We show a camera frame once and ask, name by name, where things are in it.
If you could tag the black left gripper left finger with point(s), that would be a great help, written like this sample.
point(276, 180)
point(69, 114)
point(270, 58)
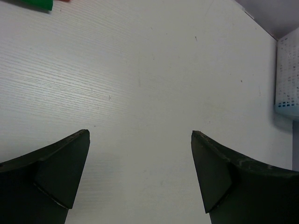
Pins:
point(40, 187)

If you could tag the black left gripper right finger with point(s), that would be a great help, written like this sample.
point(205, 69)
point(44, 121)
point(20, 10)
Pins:
point(237, 189)

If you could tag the white plastic laundry basket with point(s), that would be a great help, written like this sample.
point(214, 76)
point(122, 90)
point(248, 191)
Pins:
point(287, 76)

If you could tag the green folded t-shirt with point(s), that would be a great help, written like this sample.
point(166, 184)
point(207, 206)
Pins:
point(41, 4)

